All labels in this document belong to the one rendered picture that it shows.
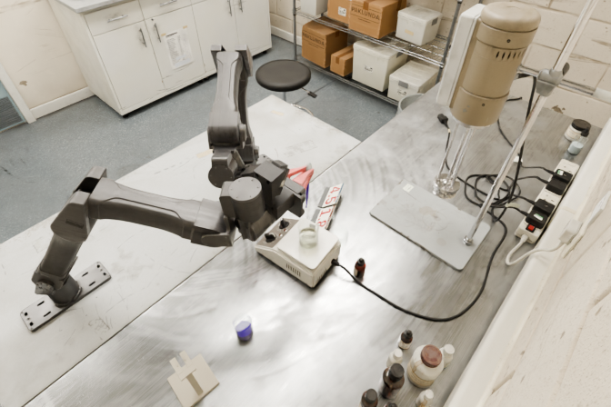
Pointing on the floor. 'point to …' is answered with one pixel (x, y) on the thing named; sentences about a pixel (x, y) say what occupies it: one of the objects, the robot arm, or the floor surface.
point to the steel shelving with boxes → (378, 14)
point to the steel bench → (338, 284)
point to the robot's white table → (135, 252)
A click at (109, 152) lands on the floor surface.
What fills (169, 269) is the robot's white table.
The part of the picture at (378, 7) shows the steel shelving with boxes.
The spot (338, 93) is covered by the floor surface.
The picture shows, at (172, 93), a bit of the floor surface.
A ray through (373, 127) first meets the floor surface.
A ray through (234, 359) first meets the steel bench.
